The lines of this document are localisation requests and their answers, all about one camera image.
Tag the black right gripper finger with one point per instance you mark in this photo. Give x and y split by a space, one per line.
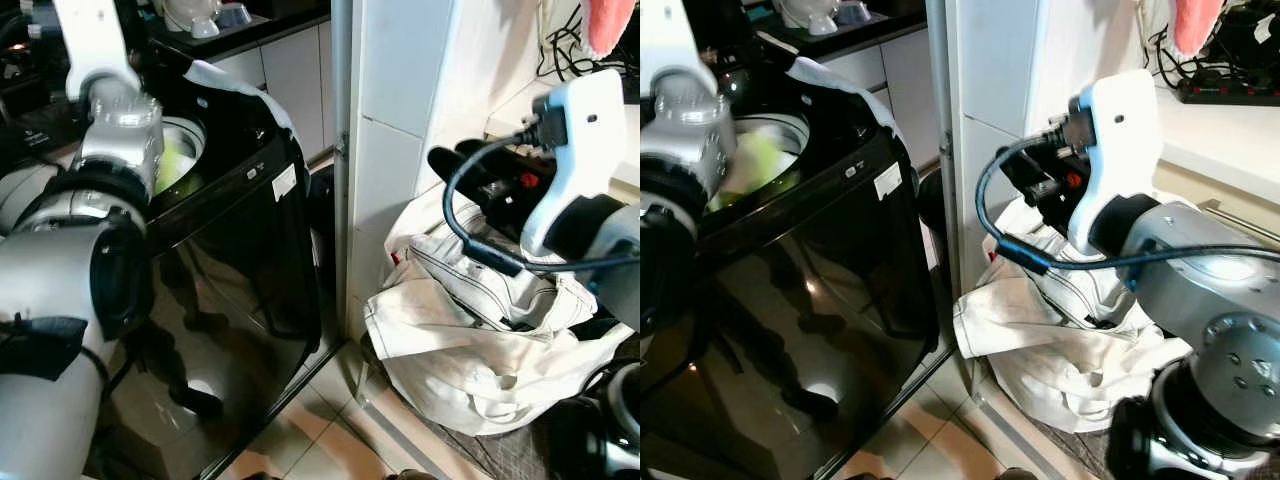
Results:
448 163
1015 170

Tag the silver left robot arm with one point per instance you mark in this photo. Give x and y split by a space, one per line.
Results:
55 280
690 130

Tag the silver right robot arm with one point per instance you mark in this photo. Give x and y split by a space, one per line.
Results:
1200 275
622 235

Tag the black top-load washing machine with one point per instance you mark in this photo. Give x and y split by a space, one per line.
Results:
830 300
240 280

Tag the white cabinet with black top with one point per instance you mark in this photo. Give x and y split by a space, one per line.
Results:
295 80
905 70

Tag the cream white laundry pile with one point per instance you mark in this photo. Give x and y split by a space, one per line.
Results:
470 340
1060 340

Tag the white cloth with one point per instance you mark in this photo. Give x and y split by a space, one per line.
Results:
840 88
235 90

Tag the pink hanging cloth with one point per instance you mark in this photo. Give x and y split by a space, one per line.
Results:
1196 22
608 22

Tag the black power strip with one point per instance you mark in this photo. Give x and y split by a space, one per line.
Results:
1230 88

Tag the small grey bowl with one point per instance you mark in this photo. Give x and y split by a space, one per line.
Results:
853 12
233 15

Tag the yellow-green garment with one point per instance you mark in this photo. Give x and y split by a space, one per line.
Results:
755 165
172 160

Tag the white kettle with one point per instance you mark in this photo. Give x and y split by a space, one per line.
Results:
810 10
190 12

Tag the grey metal door frame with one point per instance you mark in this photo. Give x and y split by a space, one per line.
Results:
341 150
937 150

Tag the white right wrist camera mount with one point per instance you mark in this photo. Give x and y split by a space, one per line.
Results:
585 150
1125 140

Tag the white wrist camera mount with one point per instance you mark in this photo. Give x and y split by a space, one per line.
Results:
670 35
585 150
1125 140
95 35

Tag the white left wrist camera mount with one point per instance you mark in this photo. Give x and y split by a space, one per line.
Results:
670 35
95 35

